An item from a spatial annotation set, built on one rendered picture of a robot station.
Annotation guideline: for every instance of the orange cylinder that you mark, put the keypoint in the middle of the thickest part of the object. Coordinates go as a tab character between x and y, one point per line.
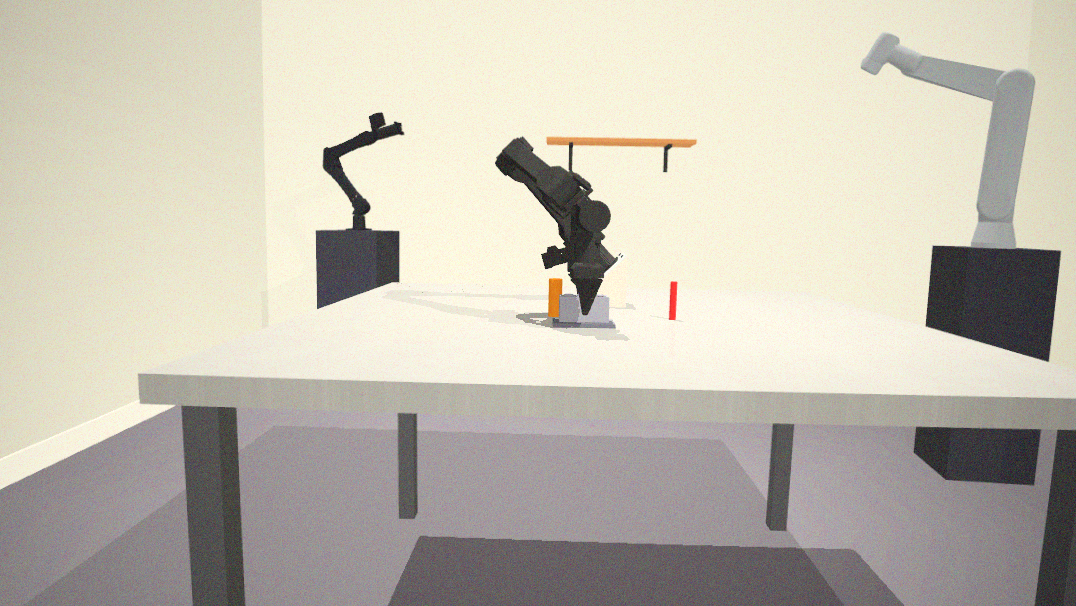
555	288

